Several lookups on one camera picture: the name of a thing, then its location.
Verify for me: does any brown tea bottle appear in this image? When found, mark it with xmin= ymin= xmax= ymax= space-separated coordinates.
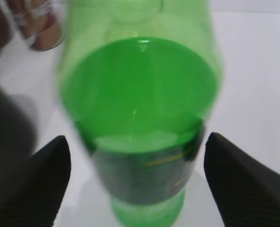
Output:
xmin=6 ymin=0 xmax=63 ymax=51

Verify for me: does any dark gray ceramic mug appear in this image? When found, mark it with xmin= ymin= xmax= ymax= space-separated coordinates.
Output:
xmin=0 ymin=87 xmax=38 ymax=175

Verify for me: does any green sprite bottle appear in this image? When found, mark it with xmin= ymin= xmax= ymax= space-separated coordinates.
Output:
xmin=58 ymin=0 xmax=223 ymax=227

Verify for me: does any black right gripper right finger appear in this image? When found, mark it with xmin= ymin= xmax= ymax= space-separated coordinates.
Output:
xmin=204 ymin=132 xmax=280 ymax=227

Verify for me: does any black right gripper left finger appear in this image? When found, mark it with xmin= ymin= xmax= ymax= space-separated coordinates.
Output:
xmin=0 ymin=135 xmax=71 ymax=227

